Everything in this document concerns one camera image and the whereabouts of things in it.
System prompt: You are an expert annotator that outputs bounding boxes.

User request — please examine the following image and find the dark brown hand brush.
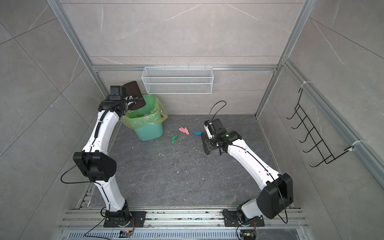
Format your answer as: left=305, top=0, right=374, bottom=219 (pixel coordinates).
left=201, top=133, right=215, bottom=155

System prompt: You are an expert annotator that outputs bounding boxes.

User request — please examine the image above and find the dark brown dustpan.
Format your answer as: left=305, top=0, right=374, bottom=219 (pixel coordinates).
left=124, top=81, right=146, bottom=111

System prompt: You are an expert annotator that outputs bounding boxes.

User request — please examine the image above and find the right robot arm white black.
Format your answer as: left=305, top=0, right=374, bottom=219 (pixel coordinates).
left=202, top=115, right=294, bottom=227

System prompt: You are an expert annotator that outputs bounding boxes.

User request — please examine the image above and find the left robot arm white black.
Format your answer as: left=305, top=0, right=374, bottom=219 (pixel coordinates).
left=73, top=81, right=146, bottom=228

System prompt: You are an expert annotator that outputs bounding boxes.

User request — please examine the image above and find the pink paper scrap back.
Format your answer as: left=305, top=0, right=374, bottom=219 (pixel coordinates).
left=179, top=127, right=190, bottom=135

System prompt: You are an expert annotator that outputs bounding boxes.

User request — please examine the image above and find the green trash bin with liner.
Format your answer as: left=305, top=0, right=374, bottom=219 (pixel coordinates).
left=122, top=95, right=168, bottom=141

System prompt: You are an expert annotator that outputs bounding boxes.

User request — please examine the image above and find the small green paper scrap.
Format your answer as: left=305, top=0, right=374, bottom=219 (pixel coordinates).
left=172, top=135, right=178, bottom=144

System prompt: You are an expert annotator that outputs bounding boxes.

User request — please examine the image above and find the white wire mesh basket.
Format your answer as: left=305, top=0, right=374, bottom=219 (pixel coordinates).
left=142, top=67, right=214, bottom=95

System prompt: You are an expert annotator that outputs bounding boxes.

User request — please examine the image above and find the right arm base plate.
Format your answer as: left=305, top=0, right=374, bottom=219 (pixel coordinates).
left=222, top=209, right=265, bottom=227

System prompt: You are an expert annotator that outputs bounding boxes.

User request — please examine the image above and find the black wire hook rack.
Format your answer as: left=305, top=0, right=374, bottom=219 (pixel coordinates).
left=286, top=88, right=355, bottom=168

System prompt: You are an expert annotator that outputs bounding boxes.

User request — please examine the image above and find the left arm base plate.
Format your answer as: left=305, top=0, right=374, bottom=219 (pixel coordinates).
left=103, top=211, right=147, bottom=228

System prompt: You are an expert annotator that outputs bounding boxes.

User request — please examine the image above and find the aluminium mounting rail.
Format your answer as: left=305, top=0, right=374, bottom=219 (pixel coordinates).
left=58, top=206, right=313, bottom=240

